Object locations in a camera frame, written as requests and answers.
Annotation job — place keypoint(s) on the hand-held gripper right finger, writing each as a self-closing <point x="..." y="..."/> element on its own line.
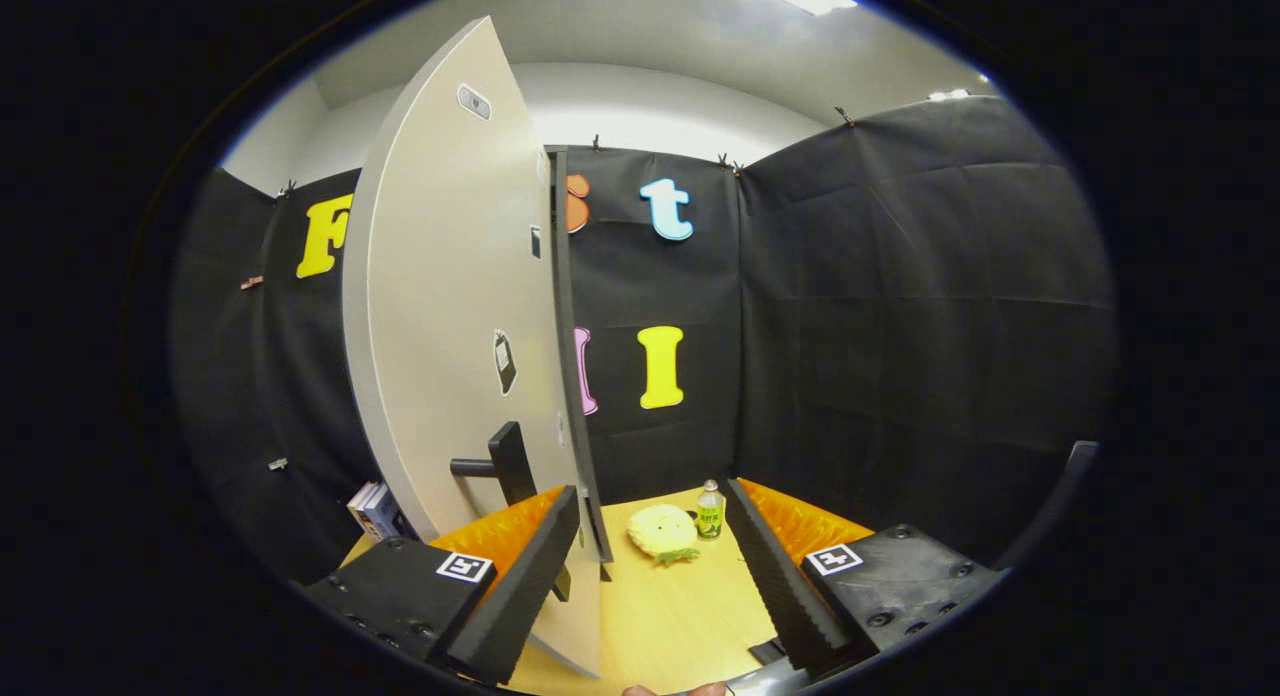
<point x="775" y="576"/>

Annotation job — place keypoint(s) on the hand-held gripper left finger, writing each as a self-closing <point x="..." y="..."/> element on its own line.
<point x="525" y="586"/>

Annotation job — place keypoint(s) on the grey shoe cabinet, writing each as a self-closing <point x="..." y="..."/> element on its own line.
<point x="562" y="276"/>

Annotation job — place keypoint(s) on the green labelled bottle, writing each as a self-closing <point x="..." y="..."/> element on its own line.
<point x="710" y="518"/>

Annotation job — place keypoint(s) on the yellow plush pad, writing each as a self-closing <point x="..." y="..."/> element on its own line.
<point x="660" y="531"/>

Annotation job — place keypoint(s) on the black backdrop cloth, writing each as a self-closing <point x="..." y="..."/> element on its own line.
<point x="900" y="326"/>

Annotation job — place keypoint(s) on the small ceiling light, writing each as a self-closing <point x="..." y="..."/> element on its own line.
<point x="950" y="94"/>

